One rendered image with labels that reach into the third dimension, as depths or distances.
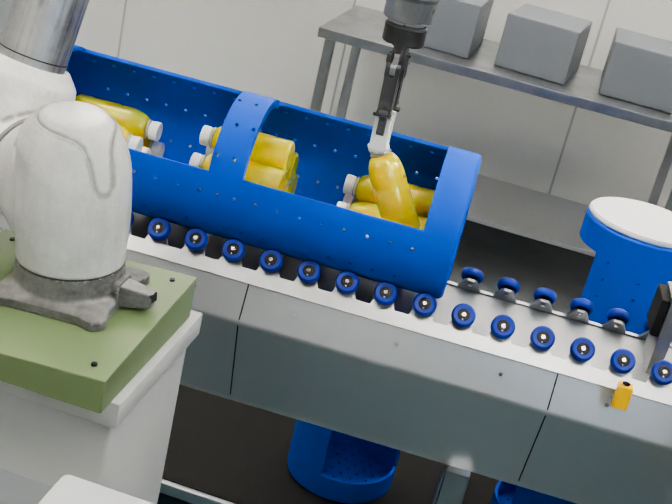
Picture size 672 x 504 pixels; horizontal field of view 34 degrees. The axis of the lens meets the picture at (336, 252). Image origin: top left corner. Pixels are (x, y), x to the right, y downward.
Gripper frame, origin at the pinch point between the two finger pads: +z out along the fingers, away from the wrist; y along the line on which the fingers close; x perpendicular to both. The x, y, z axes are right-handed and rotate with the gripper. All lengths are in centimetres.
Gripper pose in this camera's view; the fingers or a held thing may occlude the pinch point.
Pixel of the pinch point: (382, 131)
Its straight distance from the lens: 201.1
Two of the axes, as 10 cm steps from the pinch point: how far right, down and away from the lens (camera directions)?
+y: 2.0, -3.5, 9.2
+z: -2.0, 9.0, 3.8
